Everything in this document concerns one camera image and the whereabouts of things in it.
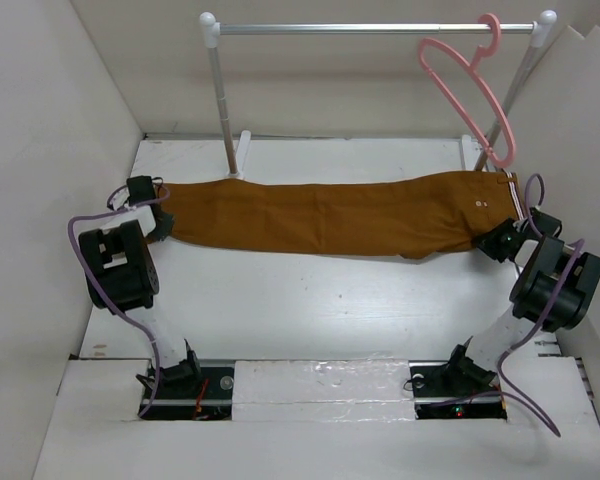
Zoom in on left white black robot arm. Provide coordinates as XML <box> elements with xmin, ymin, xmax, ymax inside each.
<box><xmin>68</xmin><ymin>176</ymin><xmax>203</xmax><ymax>397</ymax></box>

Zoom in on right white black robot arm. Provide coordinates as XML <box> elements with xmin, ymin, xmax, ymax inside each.
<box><xmin>442</xmin><ymin>208</ymin><xmax>600</xmax><ymax>394</ymax></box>

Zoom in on brown trousers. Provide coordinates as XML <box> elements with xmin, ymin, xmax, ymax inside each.
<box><xmin>162</xmin><ymin>171</ymin><xmax>522</xmax><ymax>260</ymax></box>

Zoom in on pink plastic hanger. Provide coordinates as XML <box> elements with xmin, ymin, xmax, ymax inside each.
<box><xmin>417</xmin><ymin>13</ymin><xmax>517</xmax><ymax>168</ymax></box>

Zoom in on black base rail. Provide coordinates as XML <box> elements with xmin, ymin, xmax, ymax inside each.
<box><xmin>139</xmin><ymin>359</ymin><xmax>507</xmax><ymax>423</ymax></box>

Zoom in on white metal clothes rack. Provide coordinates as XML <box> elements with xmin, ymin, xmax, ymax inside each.
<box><xmin>199</xmin><ymin>10</ymin><xmax>558</xmax><ymax>177</ymax></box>

